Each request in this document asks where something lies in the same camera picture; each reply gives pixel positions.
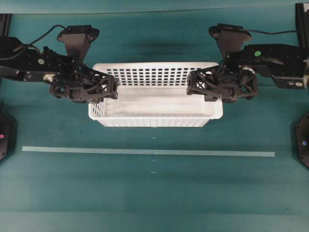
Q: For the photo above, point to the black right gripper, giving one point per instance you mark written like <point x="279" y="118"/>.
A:
<point x="229" y="81"/>

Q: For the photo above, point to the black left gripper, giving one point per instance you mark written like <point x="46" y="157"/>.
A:
<point x="75" y="81"/>

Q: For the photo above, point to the white perforated plastic basket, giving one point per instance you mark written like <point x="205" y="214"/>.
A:
<point x="153" y="94"/>

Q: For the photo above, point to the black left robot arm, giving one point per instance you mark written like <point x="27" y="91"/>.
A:
<point x="23" y="62"/>

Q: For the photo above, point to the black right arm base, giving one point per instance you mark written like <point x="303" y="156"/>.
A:
<point x="300" y="131"/>

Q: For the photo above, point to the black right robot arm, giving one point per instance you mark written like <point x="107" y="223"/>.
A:
<point x="285" y="64"/>

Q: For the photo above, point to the pale tape strip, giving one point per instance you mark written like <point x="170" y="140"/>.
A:
<point x="148" y="151"/>

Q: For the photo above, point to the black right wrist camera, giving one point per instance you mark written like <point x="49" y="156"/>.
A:
<point x="229" y="38"/>

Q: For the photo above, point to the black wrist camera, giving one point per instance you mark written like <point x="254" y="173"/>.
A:
<point x="77" y="40"/>
<point x="229" y="38"/>

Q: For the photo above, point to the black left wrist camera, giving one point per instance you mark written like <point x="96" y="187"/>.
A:
<point x="77" y="40"/>

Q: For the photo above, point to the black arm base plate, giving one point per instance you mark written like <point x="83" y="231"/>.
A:
<point x="8" y="134"/>

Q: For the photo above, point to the black right frame post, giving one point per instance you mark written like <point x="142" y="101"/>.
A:
<point x="302" y="23"/>

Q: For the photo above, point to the black frame post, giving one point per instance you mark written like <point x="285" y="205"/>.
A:
<point x="5" y="20"/>
<point x="302" y="23"/>

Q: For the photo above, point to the black left frame post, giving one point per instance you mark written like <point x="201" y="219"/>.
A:
<point x="5" y="20"/>

